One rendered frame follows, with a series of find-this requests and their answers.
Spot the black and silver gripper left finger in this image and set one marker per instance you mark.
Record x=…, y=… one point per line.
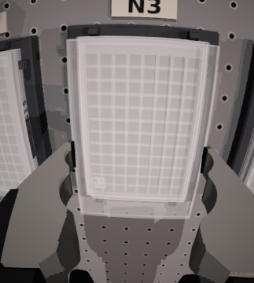
x=38, y=237

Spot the translucent white plate lid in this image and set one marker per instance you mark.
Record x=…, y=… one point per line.
x=15, y=156

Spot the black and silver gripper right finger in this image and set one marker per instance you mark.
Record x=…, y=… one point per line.
x=223, y=249

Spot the grey perforated base plate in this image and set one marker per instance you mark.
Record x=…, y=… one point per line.
x=129, y=250

